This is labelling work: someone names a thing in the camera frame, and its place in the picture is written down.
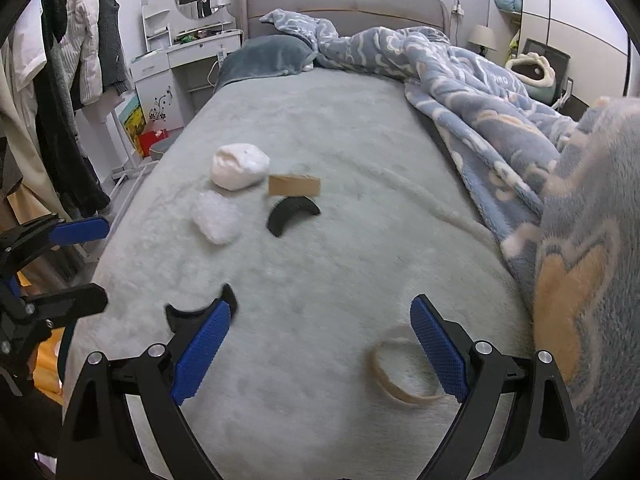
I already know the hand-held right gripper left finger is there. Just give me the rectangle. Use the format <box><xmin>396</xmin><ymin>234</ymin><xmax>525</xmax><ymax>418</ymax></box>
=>
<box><xmin>60</xmin><ymin>297</ymin><xmax>232</xmax><ymax>480</ymax></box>

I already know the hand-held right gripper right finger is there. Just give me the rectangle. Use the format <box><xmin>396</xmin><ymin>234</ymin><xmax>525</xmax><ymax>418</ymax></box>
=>
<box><xmin>409</xmin><ymin>294</ymin><xmax>586</xmax><ymax>480</ymax></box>

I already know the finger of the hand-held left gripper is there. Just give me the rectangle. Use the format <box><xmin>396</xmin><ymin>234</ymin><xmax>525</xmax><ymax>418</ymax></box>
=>
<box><xmin>20</xmin><ymin>282</ymin><xmax>108</xmax><ymax>328</ymax></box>
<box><xmin>0</xmin><ymin>214</ymin><xmax>111</xmax><ymax>271</ymax></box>

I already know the black curved plastic piece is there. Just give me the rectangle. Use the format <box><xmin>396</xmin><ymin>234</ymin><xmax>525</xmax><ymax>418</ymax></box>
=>
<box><xmin>266</xmin><ymin>197</ymin><xmax>322</xmax><ymax>238</ymax></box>
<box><xmin>165</xmin><ymin>283</ymin><xmax>239</xmax><ymax>333</ymax></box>

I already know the brown cardboard tape ring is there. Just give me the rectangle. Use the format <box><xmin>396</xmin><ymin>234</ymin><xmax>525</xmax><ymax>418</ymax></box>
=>
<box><xmin>369</xmin><ymin>325</ymin><xmax>446</xmax><ymax>406</ymax></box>

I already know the brown cardboard piece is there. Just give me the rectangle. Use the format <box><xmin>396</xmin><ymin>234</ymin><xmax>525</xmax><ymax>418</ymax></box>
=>
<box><xmin>268</xmin><ymin>174</ymin><xmax>322</xmax><ymax>198</ymax></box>

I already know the yellow curtain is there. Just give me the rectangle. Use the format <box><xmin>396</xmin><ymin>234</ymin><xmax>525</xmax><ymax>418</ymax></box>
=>
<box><xmin>15</xmin><ymin>267</ymin><xmax>68</xmax><ymax>396</ymax></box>

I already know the long black coat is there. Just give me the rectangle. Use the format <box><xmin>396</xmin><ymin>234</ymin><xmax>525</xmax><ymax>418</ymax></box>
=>
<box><xmin>32</xmin><ymin>10</ymin><xmax>112</xmax><ymax>218</ymax></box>

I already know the cream long coat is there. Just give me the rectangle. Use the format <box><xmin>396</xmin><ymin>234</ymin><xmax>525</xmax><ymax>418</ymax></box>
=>
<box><xmin>0</xmin><ymin>35</ymin><xmax>61</xmax><ymax>211</ymax></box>

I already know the red box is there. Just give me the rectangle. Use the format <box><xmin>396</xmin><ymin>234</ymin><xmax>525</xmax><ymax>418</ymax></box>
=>
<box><xmin>139</xmin><ymin>129</ymin><xmax>171</xmax><ymax>157</ymax></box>

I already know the yellow green painting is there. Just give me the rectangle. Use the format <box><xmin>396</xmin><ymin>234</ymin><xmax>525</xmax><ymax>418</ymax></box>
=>
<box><xmin>120</xmin><ymin>94</ymin><xmax>148</xmax><ymax>153</ymax></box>

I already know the white shirt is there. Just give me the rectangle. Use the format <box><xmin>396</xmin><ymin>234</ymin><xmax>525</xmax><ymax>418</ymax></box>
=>
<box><xmin>10</xmin><ymin>0</ymin><xmax>51</xmax><ymax>96</ymax></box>

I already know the white dressing table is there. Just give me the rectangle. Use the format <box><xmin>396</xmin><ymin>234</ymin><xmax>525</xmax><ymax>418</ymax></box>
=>
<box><xmin>131</xmin><ymin>0</ymin><xmax>245</xmax><ymax>128</ymax></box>

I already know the white puffer jacket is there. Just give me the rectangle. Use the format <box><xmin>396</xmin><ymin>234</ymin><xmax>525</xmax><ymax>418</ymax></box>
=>
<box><xmin>60</xmin><ymin>0</ymin><xmax>108</xmax><ymax>108</ymax></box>

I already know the grey knit vest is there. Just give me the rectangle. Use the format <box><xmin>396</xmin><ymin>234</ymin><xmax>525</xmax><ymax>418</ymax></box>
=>
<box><xmin>89</xmin><ymin>0</ymin><xmax>133</xmax><ymax>96</ymax></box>

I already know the black hanging garment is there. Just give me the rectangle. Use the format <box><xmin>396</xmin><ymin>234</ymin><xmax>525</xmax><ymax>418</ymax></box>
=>
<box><xmin>37</xmin><ymin>0</ymin><xmax>73</xmax><ymax>43</ymax></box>

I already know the blue cloud-print blanket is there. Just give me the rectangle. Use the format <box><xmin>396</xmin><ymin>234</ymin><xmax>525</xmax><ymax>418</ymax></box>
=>
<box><xmin>259</xmin><ymin>8</ymin><xmax>640</xmax><ymax>480</ymax></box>

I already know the grey upholstered bed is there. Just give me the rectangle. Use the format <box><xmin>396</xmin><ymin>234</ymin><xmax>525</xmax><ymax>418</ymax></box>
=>
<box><xmin>57</xmin><ymin>0</ymin><xmax>640</xmax><ymax>480</ymax></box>

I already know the grey-blue pillow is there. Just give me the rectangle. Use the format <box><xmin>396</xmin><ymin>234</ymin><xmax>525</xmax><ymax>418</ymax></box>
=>
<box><xmin>215</xmin><ymin>35</ymin><xmax>316</xmax><ymax>93</ymax></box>

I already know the cream and green cat bed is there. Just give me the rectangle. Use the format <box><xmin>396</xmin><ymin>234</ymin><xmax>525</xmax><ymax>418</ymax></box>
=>
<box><xmin>505</xmin><ymin>52</ymin><xmax>557</xmax><ymax>101</ymax></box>

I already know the beige shade bedside lamp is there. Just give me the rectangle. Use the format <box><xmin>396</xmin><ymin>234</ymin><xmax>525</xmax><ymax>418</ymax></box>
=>
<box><xmin>467</xmin><ymin>24</ymin><xmax>497</xmax><ymax>57</ymax></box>

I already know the black framed panel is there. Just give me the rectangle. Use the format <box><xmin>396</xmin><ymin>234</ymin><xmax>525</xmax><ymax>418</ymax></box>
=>
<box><xmin>520</xmin><ymin>38</ymin><xmax>571</xmax><ymax>81</ymax></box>

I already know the white wardrobe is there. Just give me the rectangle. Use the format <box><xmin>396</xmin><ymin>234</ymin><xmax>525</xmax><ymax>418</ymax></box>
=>
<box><xmin>491</xmin><ymin>0</ymin><xmax>632</xmax><ymax>98</ymax></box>

